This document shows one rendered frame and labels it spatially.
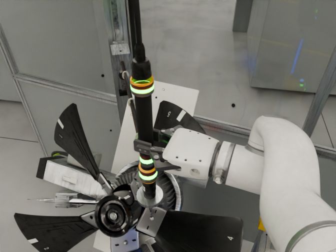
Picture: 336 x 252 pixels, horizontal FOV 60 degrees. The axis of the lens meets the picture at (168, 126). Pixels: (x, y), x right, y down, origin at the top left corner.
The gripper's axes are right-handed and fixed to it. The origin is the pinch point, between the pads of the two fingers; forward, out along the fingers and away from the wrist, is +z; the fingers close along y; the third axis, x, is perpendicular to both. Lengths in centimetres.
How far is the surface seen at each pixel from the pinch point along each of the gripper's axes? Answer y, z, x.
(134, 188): 4.7, 7.5, -27.0
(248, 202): 70, -29, -104
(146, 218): -0.5, 1.4, -31.8
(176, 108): 21.6, 0.9, -6.9
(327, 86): 70, -44, -18
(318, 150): 70, -51, -50
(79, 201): 1.5, 28.0, -40.5
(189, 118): 18.0, -4.1, -6.3
